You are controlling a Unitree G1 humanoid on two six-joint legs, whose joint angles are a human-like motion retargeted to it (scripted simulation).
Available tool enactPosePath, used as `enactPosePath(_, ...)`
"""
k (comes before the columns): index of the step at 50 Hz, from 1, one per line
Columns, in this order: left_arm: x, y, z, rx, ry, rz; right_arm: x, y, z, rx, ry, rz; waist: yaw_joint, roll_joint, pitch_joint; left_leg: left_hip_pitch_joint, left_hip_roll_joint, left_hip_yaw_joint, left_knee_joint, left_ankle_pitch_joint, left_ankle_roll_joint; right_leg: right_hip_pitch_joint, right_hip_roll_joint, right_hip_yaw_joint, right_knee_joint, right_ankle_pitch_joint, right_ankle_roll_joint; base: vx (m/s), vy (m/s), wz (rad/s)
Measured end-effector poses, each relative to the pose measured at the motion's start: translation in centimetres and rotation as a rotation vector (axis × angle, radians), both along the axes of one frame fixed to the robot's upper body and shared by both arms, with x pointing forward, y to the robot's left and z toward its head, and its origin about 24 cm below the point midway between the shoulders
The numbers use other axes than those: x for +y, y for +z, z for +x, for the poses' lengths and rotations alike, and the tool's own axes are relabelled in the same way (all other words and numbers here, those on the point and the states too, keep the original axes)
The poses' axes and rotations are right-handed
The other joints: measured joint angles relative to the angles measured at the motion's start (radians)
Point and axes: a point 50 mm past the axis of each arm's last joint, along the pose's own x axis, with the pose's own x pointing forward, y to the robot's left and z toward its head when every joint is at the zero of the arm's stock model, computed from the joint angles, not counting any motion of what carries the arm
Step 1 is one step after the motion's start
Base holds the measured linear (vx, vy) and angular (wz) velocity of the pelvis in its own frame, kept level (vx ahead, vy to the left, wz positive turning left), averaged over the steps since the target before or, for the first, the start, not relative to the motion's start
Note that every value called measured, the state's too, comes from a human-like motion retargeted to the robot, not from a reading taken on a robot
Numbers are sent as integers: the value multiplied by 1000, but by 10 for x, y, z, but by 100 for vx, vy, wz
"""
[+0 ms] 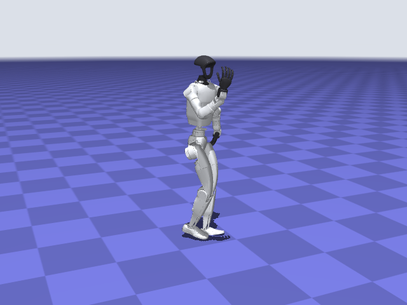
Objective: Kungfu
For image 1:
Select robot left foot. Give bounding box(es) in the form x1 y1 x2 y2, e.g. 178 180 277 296
201 227 224 235

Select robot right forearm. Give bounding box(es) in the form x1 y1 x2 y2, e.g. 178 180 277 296
198 91 227 118

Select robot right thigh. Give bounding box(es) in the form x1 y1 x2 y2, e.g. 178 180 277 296
185 142 213 199

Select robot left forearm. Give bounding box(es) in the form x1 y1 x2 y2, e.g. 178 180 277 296
212 113 221 136

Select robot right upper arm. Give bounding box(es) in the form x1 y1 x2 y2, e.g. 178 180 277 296
183 85 210 119

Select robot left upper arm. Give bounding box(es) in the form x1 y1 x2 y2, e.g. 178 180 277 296
213 85 221 117

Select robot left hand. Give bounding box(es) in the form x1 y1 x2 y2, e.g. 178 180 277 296
210 132 220 146

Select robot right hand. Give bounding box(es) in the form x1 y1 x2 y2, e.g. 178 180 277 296
216 66 234 97

